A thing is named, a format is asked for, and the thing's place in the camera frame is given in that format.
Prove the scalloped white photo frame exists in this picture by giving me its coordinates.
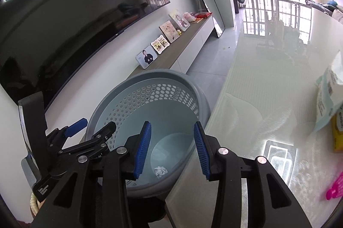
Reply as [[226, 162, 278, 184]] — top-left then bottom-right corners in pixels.
[[150, 35, 172, 55]]

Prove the large black television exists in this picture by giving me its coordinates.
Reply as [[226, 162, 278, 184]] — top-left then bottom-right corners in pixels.
[[0, 0, 171, 113]]

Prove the grey perforated plastic basket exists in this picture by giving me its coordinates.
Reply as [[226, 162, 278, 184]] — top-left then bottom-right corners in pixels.
[[84, 69, 215, 199]]

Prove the pink snack wrapper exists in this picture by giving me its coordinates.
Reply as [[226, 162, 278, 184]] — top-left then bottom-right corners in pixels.
[[325, 176, 343, 200]]

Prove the blue and white tissue packet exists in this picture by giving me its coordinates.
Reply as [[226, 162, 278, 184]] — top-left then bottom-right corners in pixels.
[[312, 50, 343, 133]]

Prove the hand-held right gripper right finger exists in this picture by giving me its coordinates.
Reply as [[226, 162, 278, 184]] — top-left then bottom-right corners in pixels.
[[193, 121, 313, 228]]

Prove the portrait photo frame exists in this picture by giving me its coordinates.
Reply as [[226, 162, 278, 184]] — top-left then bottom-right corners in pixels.
[[136, 45, 157, 69]]

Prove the square cartoon photo frame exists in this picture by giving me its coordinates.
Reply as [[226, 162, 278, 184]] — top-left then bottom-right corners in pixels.
[[159, 20, 180, 44]]

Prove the beige woven basket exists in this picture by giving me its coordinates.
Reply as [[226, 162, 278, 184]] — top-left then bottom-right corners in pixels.
[[29, 193, 41, 218]]

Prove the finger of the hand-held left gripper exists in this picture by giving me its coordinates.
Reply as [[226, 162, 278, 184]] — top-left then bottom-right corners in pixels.
[[57, 121, 117, 162], [45, 118, 88, 149]]

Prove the black and white checkered cloth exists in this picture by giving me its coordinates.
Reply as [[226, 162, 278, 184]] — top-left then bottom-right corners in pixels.
[[305, 0, 333, 14]]

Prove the crumpled white paper ball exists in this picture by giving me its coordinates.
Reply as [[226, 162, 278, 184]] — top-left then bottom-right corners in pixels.
[[153, 166, 168, 178]]

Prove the yellow cardboard box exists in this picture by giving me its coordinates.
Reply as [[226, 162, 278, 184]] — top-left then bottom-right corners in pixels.
[[332, 110, 343, 152]]

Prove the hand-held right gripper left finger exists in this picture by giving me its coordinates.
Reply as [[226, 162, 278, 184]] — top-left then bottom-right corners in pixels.
[[31, 121, 152, 228]]

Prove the tall white photo frame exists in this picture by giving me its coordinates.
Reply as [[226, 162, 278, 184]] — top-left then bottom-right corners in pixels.
[[169, 10, 191, 32]]

